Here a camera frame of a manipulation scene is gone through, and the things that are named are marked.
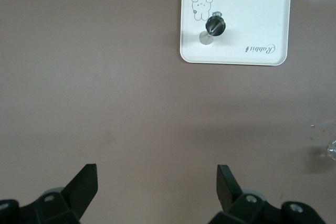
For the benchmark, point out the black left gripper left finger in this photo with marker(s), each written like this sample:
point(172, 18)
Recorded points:
point(52, 205)

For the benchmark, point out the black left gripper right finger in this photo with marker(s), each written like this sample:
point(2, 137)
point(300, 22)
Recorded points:
point(249, 208)

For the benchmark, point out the steel double jigger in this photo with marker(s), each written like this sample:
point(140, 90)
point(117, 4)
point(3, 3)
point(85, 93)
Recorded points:
point(215, 26)

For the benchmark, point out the clear wine glass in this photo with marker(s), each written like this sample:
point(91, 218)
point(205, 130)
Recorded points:
point(333, 150)

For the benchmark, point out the cream rabbit print tray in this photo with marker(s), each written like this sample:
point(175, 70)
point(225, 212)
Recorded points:
point(249, 11)

